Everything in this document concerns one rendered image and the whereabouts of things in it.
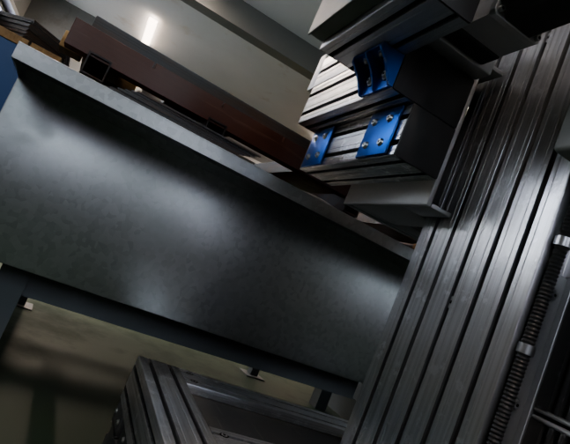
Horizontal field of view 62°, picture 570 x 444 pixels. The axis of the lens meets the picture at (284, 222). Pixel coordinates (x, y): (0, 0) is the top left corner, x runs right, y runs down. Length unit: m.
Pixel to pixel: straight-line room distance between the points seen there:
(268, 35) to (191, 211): 4.86
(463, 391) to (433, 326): 0.11
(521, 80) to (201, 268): 0.76
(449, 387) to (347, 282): 0.67
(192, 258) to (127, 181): 0.23
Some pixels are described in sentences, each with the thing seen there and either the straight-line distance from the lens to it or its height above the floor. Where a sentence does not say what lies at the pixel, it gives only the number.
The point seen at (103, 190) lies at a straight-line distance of 1.09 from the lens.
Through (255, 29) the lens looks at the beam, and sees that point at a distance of 5.85.
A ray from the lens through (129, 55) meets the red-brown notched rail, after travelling 1.17.
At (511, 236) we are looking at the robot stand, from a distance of 0.72.
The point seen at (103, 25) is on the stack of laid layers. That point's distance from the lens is 1.22.
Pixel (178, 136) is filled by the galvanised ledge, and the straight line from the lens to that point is 0.95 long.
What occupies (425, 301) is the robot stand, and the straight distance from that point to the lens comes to 0.79.
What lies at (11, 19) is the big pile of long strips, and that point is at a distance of 1.51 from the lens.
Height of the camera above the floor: 0.48
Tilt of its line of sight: 7 degrees up
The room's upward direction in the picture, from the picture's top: 23 degrees clockwise
